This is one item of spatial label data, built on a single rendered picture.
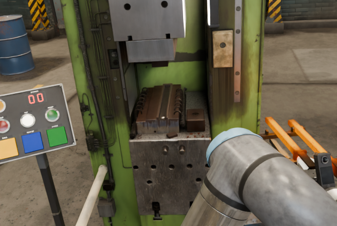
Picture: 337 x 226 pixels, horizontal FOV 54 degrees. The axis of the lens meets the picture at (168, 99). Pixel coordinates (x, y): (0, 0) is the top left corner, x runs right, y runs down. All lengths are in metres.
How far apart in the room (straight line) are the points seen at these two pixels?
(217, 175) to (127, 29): 0.89
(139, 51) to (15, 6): 7.62
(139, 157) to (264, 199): 1.06
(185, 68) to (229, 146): 1.32
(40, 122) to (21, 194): 1.55
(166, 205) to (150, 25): 0.90
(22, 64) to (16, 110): 4.54
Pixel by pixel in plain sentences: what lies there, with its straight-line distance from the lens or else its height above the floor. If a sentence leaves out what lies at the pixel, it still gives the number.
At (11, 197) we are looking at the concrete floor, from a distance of 3.03.
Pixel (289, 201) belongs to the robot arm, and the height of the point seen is 1.32.
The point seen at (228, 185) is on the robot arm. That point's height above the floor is 1.29.
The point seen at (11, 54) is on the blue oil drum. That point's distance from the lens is 6.00.
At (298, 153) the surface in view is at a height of 1.00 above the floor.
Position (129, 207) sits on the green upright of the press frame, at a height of 0.34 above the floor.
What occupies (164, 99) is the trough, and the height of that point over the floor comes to 0.99.
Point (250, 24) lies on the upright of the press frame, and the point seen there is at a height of 1.37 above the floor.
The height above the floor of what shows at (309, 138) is 0.95.
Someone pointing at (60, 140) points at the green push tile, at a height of 0.99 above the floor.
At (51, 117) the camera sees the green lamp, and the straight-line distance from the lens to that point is 1.51.
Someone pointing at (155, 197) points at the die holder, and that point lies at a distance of 1.73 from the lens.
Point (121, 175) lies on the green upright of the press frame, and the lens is 1.93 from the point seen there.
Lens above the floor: 1.70
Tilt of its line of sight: 24 degrees down
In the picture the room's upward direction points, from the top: 5 degrees counter-clockwise
